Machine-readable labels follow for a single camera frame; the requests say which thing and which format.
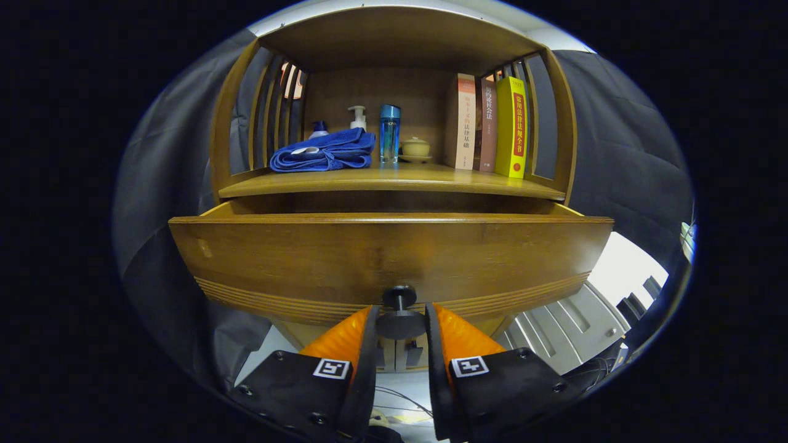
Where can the wooden countertop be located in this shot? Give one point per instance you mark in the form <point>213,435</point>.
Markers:
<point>394,179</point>

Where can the wooden drawer with black knob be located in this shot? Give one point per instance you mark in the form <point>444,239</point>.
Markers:
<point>369,258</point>

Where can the grey ridged panel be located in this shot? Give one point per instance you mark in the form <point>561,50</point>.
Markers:
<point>554,332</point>

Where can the yellow lidded tea cup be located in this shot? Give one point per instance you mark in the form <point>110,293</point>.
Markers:
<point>415,149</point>

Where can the yellow book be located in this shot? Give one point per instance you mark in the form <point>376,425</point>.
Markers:
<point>511,123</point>

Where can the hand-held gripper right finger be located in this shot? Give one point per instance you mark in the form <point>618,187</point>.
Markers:
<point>436,369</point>

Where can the blue folded towel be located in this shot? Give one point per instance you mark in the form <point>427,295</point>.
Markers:
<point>332,154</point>

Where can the white pump bottle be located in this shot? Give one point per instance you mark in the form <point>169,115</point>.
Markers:
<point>358,120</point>

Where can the brown book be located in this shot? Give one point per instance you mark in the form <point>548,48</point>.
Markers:
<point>487,123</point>

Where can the blue glass bottle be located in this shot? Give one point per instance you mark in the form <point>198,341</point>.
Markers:
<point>389,135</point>

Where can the beige book with orange band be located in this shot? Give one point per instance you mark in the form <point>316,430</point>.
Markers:
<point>462,123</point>

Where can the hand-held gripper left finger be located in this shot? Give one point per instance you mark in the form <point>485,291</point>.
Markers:
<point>366,369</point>

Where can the wooden cabinet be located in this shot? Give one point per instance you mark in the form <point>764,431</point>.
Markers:
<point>394,37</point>

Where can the small blue-capped lotion bottle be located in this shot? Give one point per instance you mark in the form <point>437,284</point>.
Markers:
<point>318,128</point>

